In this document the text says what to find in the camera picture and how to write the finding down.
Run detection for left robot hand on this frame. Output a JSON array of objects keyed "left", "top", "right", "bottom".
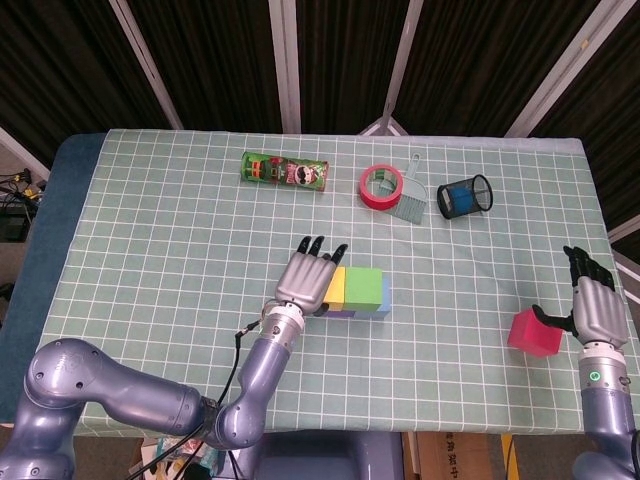
[{"left": 275, "top": 234, "right": 349, "bottom": 317}]

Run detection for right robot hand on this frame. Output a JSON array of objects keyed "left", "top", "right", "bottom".
[{"left": 531, "top": 245, "right": 629, "bottom": 347}]

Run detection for yellow foam cube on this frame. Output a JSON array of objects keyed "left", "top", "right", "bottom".
[{"left": 322, "top": 267, "right": 347, "bottom": 311}]

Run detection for green foam cube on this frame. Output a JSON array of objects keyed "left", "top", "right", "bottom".
[{"left": 343, "top": 267, "right": 385, "bottom": 312}]

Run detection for red cube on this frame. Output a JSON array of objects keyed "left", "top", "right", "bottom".
[{"left": 507, "top": 307, "right": 564, "bottom": 357}]

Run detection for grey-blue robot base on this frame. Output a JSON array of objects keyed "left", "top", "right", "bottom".
[{"left": 239, "top": 430, "right": 406, "bottom": 480}]

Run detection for red tape roll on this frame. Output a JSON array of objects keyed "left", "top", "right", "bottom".
[{"left": 358, "top": 163, "right": 404, "bottom": 211}]

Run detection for green Pringles can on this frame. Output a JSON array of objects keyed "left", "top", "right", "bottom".
[{"left": 240, "top": 151, "right": 331, "bottom": 193}]

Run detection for green checked tablecloth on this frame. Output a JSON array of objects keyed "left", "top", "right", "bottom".
[{"left": 37, "top": 128, "right": 626, "bottom": 436}]

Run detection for black mesh pen holder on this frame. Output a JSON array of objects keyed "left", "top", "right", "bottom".
[{"left": 436, "top": 173, "right": 494, "bottom": 220}]

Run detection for blue roll in holder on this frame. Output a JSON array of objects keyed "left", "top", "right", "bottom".
[{"left": 447, "top": 185, "right": 474, "bottom": 211}]

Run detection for colourful printed bag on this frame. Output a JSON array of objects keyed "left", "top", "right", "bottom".
[{"left": 139, "top": 434, "right": 226, "bottom": 480}]

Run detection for dark brown curtain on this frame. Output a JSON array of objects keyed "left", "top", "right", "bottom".
[{"left": 0, "top": 0, "right": 640, "bottom": 246}]

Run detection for black floor box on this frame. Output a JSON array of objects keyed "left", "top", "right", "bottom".
[{"left": 0, "top": 212, "right": 31, "bottom": 244}]

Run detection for white frame beam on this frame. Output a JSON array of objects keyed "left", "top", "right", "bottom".
[
  {"left": 607, "top": 214, "right": 640, "bottom": 291},
  {"left": 0, "top": 125, "right": 51, "bottom": 174}
]

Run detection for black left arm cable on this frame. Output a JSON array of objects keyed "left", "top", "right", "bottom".
[{"left": 124, "top": 319, "right": 264, "bottom": 480}]

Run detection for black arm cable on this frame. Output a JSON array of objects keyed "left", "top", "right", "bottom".
[
  {"left": 622, "top": 422, "right": 640, "bottom": 459},
  {"left": 124, "top": 319, "right": 264, "bottom": 480}
]

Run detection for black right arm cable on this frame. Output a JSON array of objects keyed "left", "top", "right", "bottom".
[{"left": 622, "top": 422, "right": 640, "bottom": 459}]

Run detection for yellow strap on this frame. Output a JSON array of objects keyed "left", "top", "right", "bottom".
[{"left": 501, "top": 433, "right": 520, "bottom": 480}]

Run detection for white frame post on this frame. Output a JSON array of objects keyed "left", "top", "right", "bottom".
[
  {"left": 268, "top": 0, "right": 304, "bottom": 134},
  {"left": 358, "top": 0, "right": 426, "bottom": 136},
  {"left": 504, "top": 0, "right": 624, "bottom": 137},
  {"left": 108, "top": 0, "right": 184, "bottom": 130}
]

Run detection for tangled floor cables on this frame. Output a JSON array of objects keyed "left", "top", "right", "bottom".
[{"left": 0, "top": 169, "right": 49, "bottom": 211}]

